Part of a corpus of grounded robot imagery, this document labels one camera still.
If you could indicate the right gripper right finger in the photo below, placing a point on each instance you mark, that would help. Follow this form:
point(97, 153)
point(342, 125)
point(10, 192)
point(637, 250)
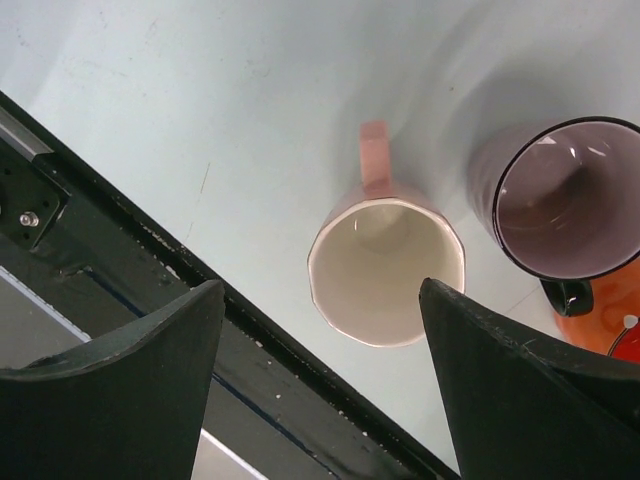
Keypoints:
point(521, 404)

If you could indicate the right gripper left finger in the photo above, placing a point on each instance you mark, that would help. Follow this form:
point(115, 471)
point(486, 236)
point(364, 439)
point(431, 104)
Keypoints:
point(129, 404)

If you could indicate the orange mug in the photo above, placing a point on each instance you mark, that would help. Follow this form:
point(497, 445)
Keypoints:
point(601, 315)

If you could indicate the pink mug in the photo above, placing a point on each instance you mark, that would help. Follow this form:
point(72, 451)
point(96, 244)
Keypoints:
point(374, 250)

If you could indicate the purple mug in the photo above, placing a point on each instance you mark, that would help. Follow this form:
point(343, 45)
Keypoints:
point(561, 200)

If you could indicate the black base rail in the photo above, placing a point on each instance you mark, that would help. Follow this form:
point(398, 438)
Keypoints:
point(98, 262)

